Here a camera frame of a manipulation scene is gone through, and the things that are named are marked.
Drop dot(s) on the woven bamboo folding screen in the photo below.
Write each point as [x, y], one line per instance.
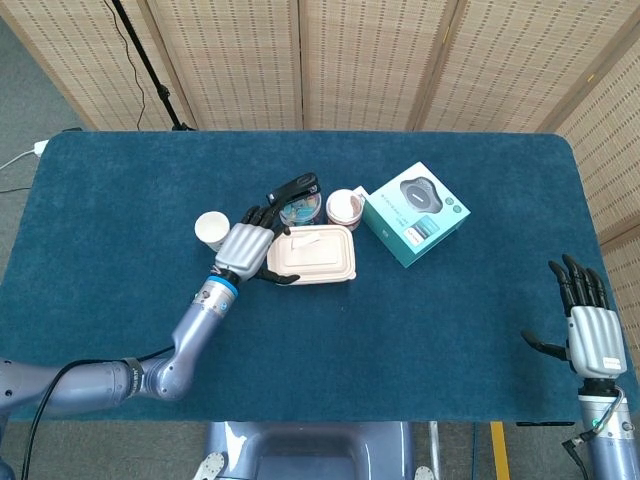
[350, 60]

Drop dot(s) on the black tripod stand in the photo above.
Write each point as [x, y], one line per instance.
[145, 55]

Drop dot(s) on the clear jar with brown snacks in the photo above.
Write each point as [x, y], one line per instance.
[342, 207]

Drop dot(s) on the clear jar with colourful clips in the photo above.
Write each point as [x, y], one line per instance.
[302, 212]

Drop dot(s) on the white paper cup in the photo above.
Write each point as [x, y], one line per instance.
[210, 227]

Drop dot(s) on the blue table mat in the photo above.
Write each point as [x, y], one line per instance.
[375, 325]

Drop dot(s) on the small pink wrapper scrap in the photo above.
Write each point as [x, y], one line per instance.
[306, 241]

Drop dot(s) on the teal speaker product box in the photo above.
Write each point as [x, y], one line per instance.
[415, 215]

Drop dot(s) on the white power adapter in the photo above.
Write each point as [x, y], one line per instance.
[40, 147]

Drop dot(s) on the yellow floor tape strip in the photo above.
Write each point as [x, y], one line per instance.
[500, 450]

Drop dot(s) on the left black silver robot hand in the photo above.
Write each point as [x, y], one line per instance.
[245, 250]

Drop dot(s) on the blue-grey robot torso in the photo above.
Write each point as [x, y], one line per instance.
[310, 450]

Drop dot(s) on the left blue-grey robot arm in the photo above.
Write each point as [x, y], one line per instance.
[195, 330]

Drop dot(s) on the metal table leg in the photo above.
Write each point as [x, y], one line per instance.
[434, 440]

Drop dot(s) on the black stapler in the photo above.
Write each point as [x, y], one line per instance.
[295, 186]

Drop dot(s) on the beige lidded food container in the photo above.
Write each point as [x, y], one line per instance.
[320, 260]

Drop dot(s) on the small white card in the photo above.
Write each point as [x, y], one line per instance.
[361, 192]

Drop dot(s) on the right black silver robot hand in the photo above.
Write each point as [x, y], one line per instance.
[597, 340]

